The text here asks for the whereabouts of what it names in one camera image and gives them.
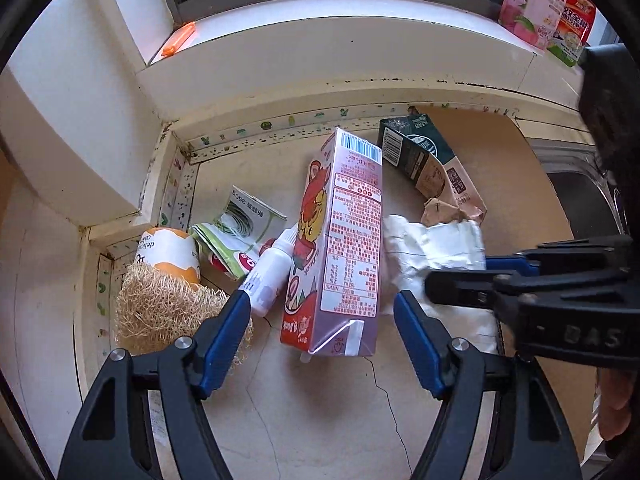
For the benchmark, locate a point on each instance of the green brown drink carton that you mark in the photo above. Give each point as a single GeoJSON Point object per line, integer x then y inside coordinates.
{"type": "Point", "coordinates": [414, 146]}

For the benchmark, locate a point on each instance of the red spray bottle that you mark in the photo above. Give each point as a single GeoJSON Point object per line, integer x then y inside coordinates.
{"type": "Point", "coordinates": [573, 30]}

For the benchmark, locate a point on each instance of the orange white cake cup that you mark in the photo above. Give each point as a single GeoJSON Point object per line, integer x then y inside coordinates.
{"type": "Point", "coordinates": [171, 251]}

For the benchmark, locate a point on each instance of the brown cardboard sheet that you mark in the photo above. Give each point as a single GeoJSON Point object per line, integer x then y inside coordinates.
{"type": "Point", "coordinates": [523, 211]}

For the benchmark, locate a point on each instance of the pink milk carton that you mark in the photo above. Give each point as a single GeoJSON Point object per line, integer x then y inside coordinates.
{"type": "Point", "coordinates": [333, 297]}

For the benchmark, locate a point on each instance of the orange lighter on sill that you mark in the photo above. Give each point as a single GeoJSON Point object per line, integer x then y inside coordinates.
{"type": "Point", "coordinates": [177, 39]}

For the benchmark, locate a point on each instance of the pink soap refill pouch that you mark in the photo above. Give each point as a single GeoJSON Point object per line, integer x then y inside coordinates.
{"type": "Point", "coordinates": [533, 21]}

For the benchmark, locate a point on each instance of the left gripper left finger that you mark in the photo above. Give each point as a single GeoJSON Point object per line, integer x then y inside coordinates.
{"type": "Point", "coordinates": [112, 437]}

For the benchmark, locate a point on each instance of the small white dropper bottle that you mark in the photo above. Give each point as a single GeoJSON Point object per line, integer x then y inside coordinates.
{"type": "Point", "coordinates": [269, 275]}

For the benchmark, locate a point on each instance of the person's right hand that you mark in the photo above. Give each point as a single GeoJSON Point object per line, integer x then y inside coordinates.
{"type": "Point", "coordinates": [616, 388]}

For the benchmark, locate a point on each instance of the green snack wrapper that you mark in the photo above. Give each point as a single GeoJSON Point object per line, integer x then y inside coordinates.
{"type": "Point", "coordinates": [233, 241]}

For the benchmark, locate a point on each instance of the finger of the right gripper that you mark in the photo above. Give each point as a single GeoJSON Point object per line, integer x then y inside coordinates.
{"type": "Point", "coordinates": [570, 256]}
{"type": "Point", "coordinates": [481, 289]}

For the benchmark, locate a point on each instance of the loofah scrub sponge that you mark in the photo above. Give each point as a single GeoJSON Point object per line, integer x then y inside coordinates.
{"type": "Point", "coordinates": [154, 308]}

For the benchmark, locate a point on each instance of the stainless steel sink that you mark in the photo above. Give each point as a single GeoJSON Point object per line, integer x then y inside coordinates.
{"type": "Point", "coordinates": [588, 194]}

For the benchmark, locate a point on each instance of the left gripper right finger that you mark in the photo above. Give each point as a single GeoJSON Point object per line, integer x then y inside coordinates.
{"type": "Point", "coordinates": [529, 437]}

